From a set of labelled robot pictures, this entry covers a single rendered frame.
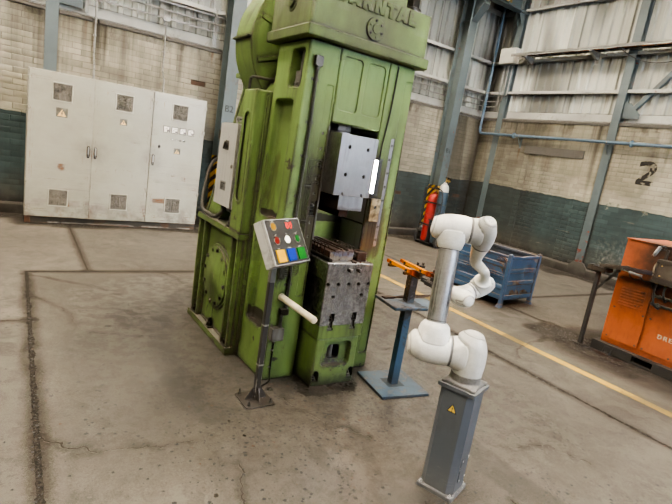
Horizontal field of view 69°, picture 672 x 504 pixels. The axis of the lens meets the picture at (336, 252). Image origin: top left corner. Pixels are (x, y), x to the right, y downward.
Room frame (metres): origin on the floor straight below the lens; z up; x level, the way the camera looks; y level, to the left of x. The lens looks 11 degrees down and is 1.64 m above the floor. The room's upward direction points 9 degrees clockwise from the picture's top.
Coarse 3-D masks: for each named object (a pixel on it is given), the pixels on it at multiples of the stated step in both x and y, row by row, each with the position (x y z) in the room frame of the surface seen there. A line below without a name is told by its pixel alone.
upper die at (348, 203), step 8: (320, 200) 3.44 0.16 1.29; (328, 200) 3.36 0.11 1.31; (336, 200) 3.28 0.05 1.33; (344, 200) 3.29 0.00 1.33; (352, 200) 3.33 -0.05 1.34; (360, 200) 3.37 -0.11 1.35; (336, 208) 3.27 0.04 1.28; (344, 208) 3.30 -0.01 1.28; (352, 208) 3.33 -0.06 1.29; (360, 208) 3.37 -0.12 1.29
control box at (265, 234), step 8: (256, 224) 2.80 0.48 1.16; (264, 224) 2.77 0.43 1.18; (280, 224) 2.89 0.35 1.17; (288, 224) 2.95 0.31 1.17; (296, 224) 3.03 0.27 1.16; (256, 232) 2.79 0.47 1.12; (264, 232) 2.76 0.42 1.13; (272, 232) 2.80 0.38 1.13; (280, 232) 2.86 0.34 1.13; (288, 232) 2.93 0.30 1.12; (296, 232) 2.99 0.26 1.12; (264, 240) 2.76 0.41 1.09; (272, 240) 2.77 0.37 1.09; (280, 240) 2.83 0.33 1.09; (264, 248) 2.76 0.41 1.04; (272, 248) 2.74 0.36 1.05; (280, 248) 2.80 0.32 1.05; (288, 248) 2.86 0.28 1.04; (264, 256) 2.75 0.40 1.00; (272, 256) 2.72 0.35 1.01; (272, 264) 2.72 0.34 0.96; (280, 264) 2.74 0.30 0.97; (288, 264) 2.81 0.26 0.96; (296, 264) 2.98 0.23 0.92
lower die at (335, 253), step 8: (312, 240) 3.55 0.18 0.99; (320, 240) 3.55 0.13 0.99; (328, 240) 3.61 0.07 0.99; (312, 248) 3.45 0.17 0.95; (328, 248) 3.36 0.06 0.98; (336, 248) 3.36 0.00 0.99; (328, 256) 3.27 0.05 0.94; (336, 256) 3.29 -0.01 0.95; (344, 256) 3.33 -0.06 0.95; (352, 256) 3.37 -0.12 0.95
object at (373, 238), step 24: (408, 72) 3.67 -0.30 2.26; (408, 96) 3.71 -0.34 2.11; (384, 120) 3.59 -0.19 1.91; (384, 144) 3.61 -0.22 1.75; (384, 168) 3.64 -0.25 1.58; (384, 192) 3.66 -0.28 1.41; (360, 216) 3.62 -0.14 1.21; (384, 216) 3.69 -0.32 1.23; (360, 240) 3.58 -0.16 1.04; (384, 240) 3.72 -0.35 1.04; (360, 336) 3.68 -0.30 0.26; (360, 360) 3.69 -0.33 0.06
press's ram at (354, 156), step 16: (336, 144) 3.27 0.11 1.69; (352, 144) 3.28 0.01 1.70; (368, 144) 3.36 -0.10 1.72; (336, 160) 3.25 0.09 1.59; (352, 160) 3.30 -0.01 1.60; (368, 160) 3.37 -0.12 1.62; (336, 176) 3.24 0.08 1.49; (352, 176) 3.31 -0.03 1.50; (368, 176) 3.38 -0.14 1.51; (336, 192) 3.25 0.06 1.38; (352, 192) 3.32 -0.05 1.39; (368, 192) 3.40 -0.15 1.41
